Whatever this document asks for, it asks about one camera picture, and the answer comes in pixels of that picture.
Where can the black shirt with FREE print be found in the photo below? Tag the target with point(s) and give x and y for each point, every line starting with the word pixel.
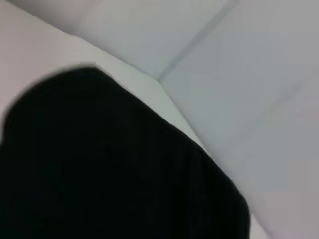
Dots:
pixel 112 161

